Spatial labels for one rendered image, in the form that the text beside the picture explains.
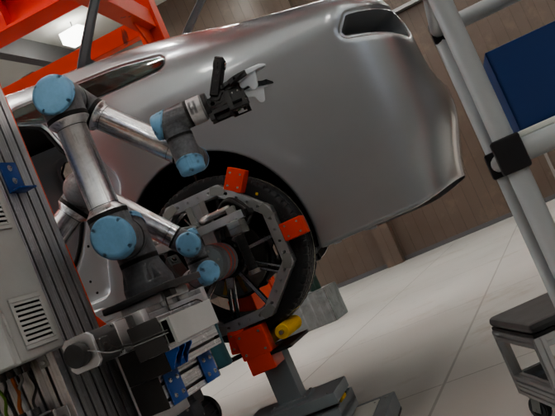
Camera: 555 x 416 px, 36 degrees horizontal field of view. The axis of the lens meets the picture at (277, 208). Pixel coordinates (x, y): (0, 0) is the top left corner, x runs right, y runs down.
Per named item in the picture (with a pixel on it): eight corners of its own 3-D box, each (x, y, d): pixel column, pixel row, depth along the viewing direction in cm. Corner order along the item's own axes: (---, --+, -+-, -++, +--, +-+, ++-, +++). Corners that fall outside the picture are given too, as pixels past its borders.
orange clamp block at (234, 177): (244, 193, 326) (249, 170, 326) (239, 193, 319) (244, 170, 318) (228, 190, 328) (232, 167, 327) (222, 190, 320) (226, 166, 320)
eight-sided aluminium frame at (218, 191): (314, 298, 320) (257, 167, 324) (310, 300, 314) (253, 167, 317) (189, 350, 331) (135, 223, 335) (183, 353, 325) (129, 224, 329)
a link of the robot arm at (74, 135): (151, 249, 238) (78, 74, 242) (139, 249, 223) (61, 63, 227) (113, 266, 239) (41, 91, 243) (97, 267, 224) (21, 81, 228)
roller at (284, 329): (305, 324, 343) (299, 311, 343) (291, 337, 314) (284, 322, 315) (292, 329, 344) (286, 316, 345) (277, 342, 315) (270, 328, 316)
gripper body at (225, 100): (254, 109, 233) (214, 126, 234) (243, 82, 235) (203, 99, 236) (249, 101, 226) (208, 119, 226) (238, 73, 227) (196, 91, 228)
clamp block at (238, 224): (249, 230, 305) (244, 216, 306) (244, 231, 296) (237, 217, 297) (237, 235, 306) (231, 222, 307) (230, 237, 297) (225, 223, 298)
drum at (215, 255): (246, 269, 326) (231, 236, 327) (231, 275, 305) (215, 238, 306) (214, 283, 329) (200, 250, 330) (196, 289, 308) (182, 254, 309)
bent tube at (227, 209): (249, 210, 319) (238, 185, 320) (234, 211, 300) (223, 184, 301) (208, 229, 323) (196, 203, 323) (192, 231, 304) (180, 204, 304)
